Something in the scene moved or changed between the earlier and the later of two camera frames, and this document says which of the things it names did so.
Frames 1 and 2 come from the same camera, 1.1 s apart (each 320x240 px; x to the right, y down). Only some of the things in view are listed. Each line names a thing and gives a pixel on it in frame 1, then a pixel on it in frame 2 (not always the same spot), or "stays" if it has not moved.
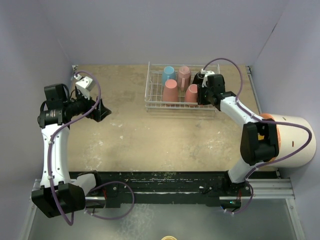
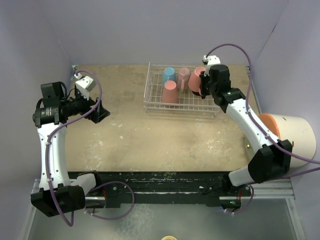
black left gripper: x=98 y=113 stays
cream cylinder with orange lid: x=292 y=138 stays
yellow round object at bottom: x=169 y=238 stays
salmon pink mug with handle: x=191 y=95 to x=194 y=80
